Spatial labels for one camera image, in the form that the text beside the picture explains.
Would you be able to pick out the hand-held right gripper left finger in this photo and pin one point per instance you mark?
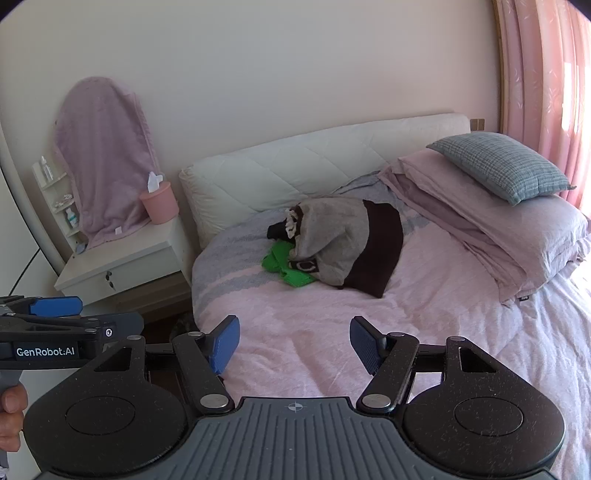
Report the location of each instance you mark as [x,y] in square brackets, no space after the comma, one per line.
[225,344]

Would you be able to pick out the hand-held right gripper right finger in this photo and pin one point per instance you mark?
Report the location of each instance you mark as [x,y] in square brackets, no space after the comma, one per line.
[364,346]

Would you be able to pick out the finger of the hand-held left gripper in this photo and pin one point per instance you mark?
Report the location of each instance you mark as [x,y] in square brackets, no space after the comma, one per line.
[55,305]
[115,325]

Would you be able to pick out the grey brown knit sweater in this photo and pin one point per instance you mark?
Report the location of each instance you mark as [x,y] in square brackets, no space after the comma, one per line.
[337,240]

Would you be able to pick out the person's left hand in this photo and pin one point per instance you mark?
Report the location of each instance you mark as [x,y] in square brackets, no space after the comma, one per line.
[11,415]

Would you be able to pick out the nightstand drawer keys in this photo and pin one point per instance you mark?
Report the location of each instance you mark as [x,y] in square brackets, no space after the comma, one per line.
[110,279]

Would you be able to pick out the white nightstand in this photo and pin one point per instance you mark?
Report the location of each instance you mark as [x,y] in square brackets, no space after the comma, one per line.
[129,258]

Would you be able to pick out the white blue bottle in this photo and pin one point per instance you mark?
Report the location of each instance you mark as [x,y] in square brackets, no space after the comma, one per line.
[71,218]

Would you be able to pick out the green garment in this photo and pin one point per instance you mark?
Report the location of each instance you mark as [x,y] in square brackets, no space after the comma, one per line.
[281,267]

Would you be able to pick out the small white shelf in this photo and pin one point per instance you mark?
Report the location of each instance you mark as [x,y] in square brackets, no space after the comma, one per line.
[60,189]

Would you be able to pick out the black garment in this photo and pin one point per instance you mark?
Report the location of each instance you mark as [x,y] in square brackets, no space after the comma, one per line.
[276,230]

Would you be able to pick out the pink tissue holder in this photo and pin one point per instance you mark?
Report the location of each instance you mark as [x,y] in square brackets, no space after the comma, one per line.
[159,205]

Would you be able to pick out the cream frilly cloth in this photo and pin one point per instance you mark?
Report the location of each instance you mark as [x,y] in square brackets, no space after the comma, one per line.
[291,225]

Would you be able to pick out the pink pillows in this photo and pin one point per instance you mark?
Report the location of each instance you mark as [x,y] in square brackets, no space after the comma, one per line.
[438,217]

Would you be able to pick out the white tissue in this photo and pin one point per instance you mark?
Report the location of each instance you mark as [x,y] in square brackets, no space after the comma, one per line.
[154,181]

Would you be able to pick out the purple towel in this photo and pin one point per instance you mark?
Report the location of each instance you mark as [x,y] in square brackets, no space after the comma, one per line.
[106,152]

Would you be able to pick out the white padded bed headboard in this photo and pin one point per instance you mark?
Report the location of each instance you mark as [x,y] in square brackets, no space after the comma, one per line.
[277,170]

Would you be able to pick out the pink pillow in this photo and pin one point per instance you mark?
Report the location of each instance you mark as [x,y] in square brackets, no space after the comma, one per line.
[545,235]

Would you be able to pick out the grey checked pillow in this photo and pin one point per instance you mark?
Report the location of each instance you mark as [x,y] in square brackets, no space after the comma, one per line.
[498,166]

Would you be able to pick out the pink curtain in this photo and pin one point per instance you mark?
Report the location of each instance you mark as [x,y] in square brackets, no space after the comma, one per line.
[540,83]

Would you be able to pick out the beige wall socket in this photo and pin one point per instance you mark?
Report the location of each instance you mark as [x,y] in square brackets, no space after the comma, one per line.
[477,124]

